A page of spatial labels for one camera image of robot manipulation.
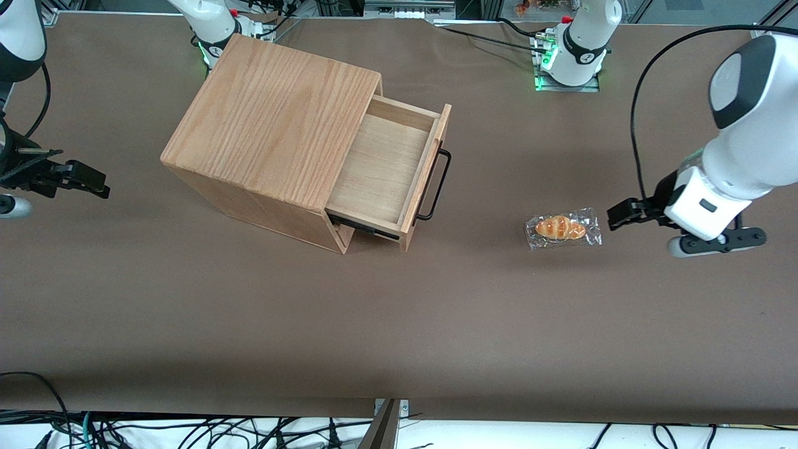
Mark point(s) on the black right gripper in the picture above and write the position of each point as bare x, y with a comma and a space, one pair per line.
25, 171

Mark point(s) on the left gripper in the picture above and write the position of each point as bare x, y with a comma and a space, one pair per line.
659, 196

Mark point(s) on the wooden drawer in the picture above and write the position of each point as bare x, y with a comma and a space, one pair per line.
386, 168

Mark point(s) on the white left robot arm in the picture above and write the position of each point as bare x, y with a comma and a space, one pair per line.
748, 156

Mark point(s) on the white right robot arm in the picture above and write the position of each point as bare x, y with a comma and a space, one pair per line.
209, 25

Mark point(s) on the wooden drawer cabinet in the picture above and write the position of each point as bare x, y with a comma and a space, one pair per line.
268, 125

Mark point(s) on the bread roll in clear wrapper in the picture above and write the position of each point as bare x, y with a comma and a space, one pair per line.
561, 228

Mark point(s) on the brown table cover mat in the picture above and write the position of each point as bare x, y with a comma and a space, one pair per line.
436, 312

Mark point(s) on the aluminium corner profile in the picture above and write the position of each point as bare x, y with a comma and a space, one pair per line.
757, 30

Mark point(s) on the small orange items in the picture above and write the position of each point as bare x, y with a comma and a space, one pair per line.
536, 6

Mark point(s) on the dark metal bar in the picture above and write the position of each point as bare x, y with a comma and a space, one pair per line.
380, 433

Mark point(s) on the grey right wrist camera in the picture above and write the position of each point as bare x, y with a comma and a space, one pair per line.
12, 207

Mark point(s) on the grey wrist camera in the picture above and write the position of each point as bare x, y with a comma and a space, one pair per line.
12, 207
698, 244

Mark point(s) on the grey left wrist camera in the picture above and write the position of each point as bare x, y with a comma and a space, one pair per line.
698, 244

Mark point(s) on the small aluminium corner bracket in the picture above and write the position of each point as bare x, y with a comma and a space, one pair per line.
50, 15

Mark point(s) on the black drawer slide rail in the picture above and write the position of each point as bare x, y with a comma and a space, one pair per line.
361, 226

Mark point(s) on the silver metal clamp bracket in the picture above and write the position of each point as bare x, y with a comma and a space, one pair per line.
404, 408

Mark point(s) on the aluminium frame profile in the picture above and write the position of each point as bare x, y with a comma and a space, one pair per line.
408, 7

